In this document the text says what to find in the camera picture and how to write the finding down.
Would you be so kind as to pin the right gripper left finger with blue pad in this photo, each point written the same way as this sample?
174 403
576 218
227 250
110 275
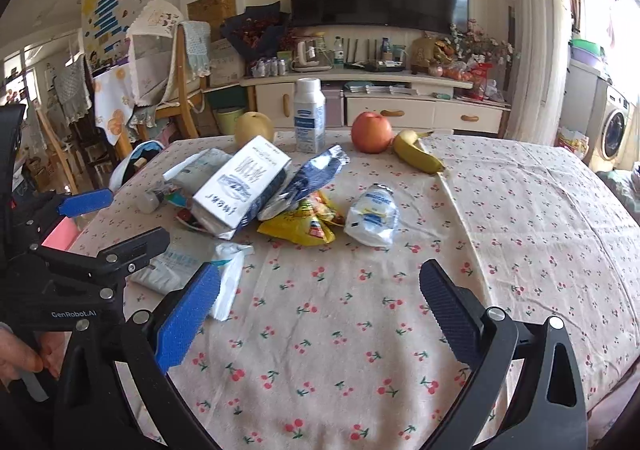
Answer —
181 313

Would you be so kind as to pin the cherry print tablecloth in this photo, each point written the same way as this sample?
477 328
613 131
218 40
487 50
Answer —
333 347

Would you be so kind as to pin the yellow pear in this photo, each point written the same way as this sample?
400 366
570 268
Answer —
250 125

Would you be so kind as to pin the white milk carton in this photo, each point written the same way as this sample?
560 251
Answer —
237 191

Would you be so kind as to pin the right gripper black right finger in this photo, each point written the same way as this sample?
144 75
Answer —
457 312

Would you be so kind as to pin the white lace curtain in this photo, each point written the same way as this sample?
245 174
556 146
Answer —
543 29

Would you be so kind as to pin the blue white bag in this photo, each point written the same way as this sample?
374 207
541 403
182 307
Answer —
311 176

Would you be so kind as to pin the small clear plastic bottle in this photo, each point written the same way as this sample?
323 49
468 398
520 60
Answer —
151 199

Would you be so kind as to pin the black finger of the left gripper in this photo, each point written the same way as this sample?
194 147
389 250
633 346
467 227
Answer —
112 263

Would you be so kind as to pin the white tv cabinet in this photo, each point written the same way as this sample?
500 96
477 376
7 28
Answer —
408 101

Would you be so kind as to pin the white electric kettle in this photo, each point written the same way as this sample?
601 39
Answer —
311 55

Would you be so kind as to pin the white yogurt pouch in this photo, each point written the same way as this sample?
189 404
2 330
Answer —
373 219

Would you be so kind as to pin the grey wipes packet feather print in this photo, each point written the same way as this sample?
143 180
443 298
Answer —
170 271

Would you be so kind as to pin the yellow banana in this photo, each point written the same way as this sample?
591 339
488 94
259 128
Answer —
406 146

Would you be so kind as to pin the yellow snack wrapper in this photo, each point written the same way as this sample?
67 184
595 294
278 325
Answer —
309 224

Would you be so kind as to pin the blue white stool cushion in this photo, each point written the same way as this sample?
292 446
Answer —
134 162

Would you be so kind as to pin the washing machine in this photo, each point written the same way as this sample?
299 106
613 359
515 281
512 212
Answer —
608 128

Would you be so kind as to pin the dark wrapped flower bouquet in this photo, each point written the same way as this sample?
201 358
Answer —
257 32

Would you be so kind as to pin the white milk bottle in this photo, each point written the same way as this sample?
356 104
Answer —
309 115

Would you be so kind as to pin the red black snack wrapper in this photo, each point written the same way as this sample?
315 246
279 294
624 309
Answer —
186 218

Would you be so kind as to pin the person's left hand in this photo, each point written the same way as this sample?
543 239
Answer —
17 356

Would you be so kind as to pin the red apple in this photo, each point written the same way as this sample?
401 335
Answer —
371 132

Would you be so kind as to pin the wooden chair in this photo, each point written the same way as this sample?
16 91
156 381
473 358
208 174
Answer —
164 85

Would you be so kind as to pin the white tissue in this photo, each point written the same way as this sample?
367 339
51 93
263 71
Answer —
229 260

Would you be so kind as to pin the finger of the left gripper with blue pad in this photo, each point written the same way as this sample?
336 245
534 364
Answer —
85 203

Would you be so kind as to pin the green waste bin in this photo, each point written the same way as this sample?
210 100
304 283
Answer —
226 119

